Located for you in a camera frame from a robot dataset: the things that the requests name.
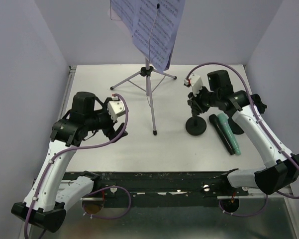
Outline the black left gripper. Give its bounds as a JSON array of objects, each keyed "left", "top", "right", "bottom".
[{"left": 86, "top": 98, "right": 128, "bottom": 142}]

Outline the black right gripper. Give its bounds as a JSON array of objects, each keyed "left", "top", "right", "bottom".
[{"left": 187, "top": 84, "right": 219, "bottom": 114}]

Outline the black toy microphone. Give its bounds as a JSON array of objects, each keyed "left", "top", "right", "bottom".
[{"left": 208, "top": 114, "right": 235, "bottom": 155}]

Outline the green toy microphone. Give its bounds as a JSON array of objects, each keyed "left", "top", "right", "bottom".
[{"left": 217, "top": 113, "right": 241, "bottom": 155}]

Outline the lilac tripod music stand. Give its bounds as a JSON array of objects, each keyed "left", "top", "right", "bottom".
[{"left": 110, "top": 58, "right": 178, "bottom": 136}]

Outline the black clip microphone stand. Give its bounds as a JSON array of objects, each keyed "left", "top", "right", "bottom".
[{"left": 231, "top": 94, "right": 267, "bottom": 140}]

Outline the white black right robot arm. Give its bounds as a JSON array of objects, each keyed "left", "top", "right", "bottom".
[{"left": 185, "top": 70, "right": 299, "bottom": 195}]

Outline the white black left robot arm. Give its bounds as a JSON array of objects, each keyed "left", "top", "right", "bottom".
[{"left": 11, "top": 92, "right": 129, "bottom": 238}]

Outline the white sheet music page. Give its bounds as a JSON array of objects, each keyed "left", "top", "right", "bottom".
[{"left": 109, "top": 0, "right": 185, "bottom": 72}]

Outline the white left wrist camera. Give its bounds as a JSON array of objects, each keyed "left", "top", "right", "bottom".
[{"left": 107, "top": 94, "right": 126, "bottom": 122}]

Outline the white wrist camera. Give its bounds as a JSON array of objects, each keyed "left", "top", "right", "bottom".
[
  {"left": 184, "top": 73, "right": 203, "bottom": 97},
  {"left": 107, "top": 94, "right": 126, "bottom": 122}
]

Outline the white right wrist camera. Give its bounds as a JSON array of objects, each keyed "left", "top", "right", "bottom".
[{"left": 184, "top": 73, "right": 203, "bottom": 97}]

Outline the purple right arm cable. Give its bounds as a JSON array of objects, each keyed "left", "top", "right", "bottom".
[{"left": 185, "top": 61, "right": 299, "bottom": 217}]

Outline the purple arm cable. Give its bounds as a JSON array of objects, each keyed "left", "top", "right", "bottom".
[
  {"left": 185, "top": 61, "right": 299, "bottom": 217},
  {"left": 23, "top": 93, "right": 132, "bottom": 239}
]

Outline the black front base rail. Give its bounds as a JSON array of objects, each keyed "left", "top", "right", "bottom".
[{"left": 64, "top": 170, "right": 249, "bottom": 209}]

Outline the aluminium left side rail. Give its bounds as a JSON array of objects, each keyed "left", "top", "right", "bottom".
[{"left": 58, "top": 66, "right": 77, "bottom": 120}]

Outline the aluminium rail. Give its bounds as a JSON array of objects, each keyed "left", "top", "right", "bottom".
[
  {"left": 58, "top": 66, "right": 77, "bottom": 120},
  {"left": 217, "top": 188, "right": 284, "bottom": 200}
]

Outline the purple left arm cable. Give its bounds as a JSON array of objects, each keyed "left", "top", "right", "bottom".
[{"left": 23, "top": 93, "right": 132, "bottom": 239}]

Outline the aluminium front rail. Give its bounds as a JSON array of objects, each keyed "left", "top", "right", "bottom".
[{"left": 217, "top": 188, "right": 284, "bottom": 200}]

